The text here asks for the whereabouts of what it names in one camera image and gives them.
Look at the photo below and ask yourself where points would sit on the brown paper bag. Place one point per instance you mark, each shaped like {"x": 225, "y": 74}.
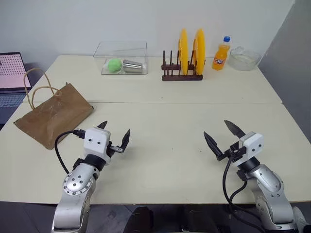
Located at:
{"x": 56, "y": 114}

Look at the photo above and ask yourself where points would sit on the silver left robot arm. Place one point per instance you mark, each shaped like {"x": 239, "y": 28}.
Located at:
{"x": 76, "y": 184}

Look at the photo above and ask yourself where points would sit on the open laptop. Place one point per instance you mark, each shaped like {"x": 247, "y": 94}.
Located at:
{"x": 12, "y": 72}

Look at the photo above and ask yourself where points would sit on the yellow plate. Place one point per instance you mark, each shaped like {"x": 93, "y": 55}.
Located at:
{"x": 184, "y": 51}
{"x": 200, "y": 51}

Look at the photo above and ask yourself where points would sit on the clear plastic box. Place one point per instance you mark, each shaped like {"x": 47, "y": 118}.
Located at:
{"x": 136, "y": 52}

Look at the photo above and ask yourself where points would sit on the clear glass bowl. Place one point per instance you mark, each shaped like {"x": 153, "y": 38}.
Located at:
{"x": 245, "y": 59}

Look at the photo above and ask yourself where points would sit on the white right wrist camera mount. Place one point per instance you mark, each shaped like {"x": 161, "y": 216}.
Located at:
{"x": 252, "y": 144}

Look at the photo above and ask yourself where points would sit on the white shoe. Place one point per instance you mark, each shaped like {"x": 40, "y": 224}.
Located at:
{"x": 302, "y": 218}

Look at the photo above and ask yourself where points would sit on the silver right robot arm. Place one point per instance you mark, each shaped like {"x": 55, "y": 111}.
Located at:
{"x": 269, "y": 184}

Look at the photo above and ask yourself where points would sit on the green fuzzy ball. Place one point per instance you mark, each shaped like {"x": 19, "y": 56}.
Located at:
{"x": 114, "y": 65}

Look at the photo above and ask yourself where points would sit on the orange soda bottle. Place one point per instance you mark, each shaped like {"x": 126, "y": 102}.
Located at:
{"x": 220, "y": 57}

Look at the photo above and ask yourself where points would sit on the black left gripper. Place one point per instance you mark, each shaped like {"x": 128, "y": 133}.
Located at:
{"x": 113, "y": 149}

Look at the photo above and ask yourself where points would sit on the stainless steel cup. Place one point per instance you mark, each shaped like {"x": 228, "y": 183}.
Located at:
{"x": 132, "y": 66}

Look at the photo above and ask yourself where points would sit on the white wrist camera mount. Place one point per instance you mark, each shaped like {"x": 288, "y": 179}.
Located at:
{"x": 96, "y": 142}
{"x": 252, "y": 144}

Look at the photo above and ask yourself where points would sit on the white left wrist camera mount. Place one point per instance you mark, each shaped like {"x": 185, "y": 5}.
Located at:
{"x": 96, "y": 142}

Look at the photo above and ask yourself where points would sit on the dark wooden dish rack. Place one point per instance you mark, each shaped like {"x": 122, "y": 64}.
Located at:
{"x": 182, "y": 77}

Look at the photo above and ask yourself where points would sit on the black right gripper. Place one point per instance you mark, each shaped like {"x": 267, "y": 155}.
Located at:
{"x": 234, "y": 151}

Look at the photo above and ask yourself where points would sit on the dark rounded shape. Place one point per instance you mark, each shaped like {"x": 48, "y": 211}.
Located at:
{"x": 139, "y": 219}

